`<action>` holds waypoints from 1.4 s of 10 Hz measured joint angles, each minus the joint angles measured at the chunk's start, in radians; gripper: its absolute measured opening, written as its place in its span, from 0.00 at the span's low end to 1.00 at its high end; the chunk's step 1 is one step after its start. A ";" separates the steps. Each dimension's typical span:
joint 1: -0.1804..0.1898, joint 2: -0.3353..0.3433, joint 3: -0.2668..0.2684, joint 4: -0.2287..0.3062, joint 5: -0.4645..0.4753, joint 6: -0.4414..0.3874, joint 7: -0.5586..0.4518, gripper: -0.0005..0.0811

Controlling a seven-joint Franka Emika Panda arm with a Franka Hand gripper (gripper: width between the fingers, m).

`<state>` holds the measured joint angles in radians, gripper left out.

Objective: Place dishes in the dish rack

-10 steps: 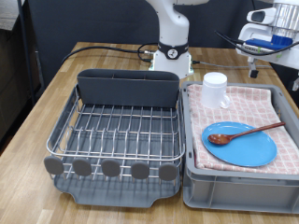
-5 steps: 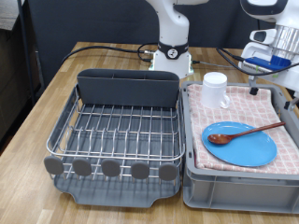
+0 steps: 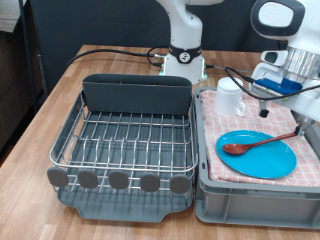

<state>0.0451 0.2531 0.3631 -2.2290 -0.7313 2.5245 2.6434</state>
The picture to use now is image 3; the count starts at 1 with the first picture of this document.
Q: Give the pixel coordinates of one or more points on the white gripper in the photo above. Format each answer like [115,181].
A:
[308,103]

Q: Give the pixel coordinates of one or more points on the blue plate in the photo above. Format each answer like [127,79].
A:
[263,161]

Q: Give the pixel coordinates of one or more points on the red-brown wooden spoon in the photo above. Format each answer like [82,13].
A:
[235,149]

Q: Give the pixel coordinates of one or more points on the white mug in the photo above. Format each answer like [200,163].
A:
[228,96]

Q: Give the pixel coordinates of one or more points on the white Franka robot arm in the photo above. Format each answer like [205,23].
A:
[185,30]

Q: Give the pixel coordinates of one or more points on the pink checked cloth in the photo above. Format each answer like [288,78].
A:
[216,160]

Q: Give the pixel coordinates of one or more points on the grey plastic crate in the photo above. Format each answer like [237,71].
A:
[253,206]

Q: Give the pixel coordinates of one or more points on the dark grey cutlery holder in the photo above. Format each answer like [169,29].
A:
[136,96]

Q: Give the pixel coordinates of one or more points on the grey plastic drain tray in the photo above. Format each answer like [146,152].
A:
[110,210]

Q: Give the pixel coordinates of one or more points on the black metal pole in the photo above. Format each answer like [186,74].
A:
[28,50]

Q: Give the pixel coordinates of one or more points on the dark background furniture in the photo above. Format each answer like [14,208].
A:
[13,86]

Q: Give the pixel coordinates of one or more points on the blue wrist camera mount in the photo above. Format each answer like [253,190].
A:
[276,85]

